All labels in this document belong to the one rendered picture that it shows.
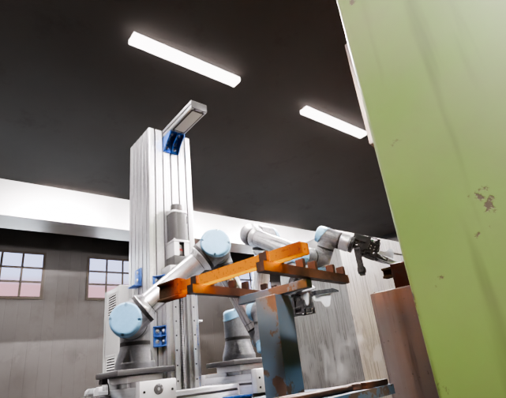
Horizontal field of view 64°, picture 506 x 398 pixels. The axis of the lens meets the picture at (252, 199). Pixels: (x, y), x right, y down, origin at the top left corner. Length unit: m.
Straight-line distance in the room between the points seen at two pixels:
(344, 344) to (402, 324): 3.31
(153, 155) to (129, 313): 0.95
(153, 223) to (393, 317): 1.30
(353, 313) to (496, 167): 3.61
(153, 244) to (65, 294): 6.61
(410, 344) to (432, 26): 0.69
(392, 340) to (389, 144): 0.48
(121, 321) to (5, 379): 6.73
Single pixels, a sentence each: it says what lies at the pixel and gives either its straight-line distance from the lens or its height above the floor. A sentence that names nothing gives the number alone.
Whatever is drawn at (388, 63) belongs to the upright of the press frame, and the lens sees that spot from 0.94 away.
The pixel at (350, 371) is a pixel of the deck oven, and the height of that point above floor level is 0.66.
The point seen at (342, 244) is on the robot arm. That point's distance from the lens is 1.76.
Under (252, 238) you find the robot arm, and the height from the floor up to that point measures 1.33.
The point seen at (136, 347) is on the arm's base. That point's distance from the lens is 1.68.
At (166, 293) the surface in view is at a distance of 1.05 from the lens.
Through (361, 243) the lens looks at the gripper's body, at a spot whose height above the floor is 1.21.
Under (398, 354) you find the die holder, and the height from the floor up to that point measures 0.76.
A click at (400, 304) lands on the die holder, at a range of 1.07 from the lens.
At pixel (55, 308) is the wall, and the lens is 8.47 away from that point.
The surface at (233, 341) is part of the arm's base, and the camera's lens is 1.93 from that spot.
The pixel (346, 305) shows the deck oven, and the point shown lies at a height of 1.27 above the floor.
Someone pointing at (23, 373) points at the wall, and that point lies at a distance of 8.27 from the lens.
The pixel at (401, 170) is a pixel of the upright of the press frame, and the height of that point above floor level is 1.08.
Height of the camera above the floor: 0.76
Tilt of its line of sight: 23 degrees up
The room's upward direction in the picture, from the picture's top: 7 degrees counter-clockwise
